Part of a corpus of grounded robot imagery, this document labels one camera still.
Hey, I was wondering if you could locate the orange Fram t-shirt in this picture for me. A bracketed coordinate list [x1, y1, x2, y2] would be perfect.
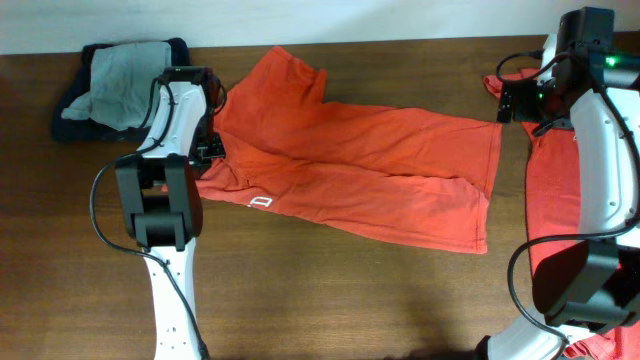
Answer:
[197, 47, 501, 254]

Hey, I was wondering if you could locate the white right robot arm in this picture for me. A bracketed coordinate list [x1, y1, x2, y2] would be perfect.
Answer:
[474, 7, 639, 359]

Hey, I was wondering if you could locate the light grey folded shirt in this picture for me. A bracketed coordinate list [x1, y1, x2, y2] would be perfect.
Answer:
[61, 42, 172, 131]

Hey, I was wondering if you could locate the dark navy folded garment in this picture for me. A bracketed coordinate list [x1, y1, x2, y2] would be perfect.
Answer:
[50, 37, 192, 145]

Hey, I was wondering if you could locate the red soccer t-shirt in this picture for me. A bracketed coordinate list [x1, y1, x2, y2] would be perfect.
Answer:
[482, 68, 640, 360]

